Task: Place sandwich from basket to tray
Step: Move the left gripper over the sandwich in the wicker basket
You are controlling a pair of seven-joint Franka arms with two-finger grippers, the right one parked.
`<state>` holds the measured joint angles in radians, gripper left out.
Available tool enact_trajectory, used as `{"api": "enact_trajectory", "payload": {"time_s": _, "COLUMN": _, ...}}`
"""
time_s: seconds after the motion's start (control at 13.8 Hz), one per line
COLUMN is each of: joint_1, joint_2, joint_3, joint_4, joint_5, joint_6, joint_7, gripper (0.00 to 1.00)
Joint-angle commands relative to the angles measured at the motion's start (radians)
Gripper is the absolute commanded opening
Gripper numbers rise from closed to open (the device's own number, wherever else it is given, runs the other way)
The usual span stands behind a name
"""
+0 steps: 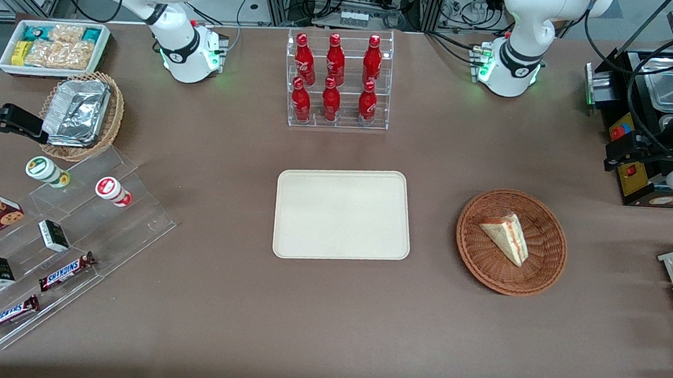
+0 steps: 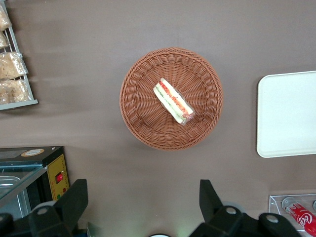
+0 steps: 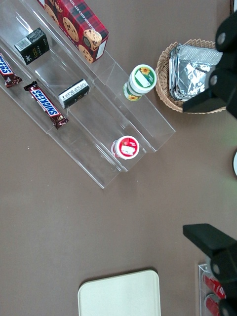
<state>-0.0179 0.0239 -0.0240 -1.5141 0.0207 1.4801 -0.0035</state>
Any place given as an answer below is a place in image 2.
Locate triangle sandwich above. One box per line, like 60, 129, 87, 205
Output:
153, 78, 196, 127

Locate red cola bottle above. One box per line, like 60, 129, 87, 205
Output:
281, 197, 316, 237

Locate cream plastic serving tray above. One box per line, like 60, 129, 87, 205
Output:
256, 71, 316, 158

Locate round brown wicker basket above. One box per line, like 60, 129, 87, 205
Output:
119, 46, 224, 152

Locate black food warmer appliance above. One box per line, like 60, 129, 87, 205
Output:
0, 146, 71, 220

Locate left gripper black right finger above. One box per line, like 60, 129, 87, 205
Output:
190, 179, 247, 237

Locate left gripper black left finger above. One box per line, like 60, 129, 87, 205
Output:
29, 179, 89, 237

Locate clear bag of snacks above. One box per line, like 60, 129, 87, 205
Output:
0, 51, 29, 79
0, 79, 32, 104
0, 4, 12, 32
0, 31, 10, 49

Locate clear acrylic bottle rack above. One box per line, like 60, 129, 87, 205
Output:
268, 194, 316, 233

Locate grey wire snack rack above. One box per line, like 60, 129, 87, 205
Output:
0, 2, 39, 111

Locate stainless steel warmer pan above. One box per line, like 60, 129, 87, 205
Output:
0, 174, 32, 219

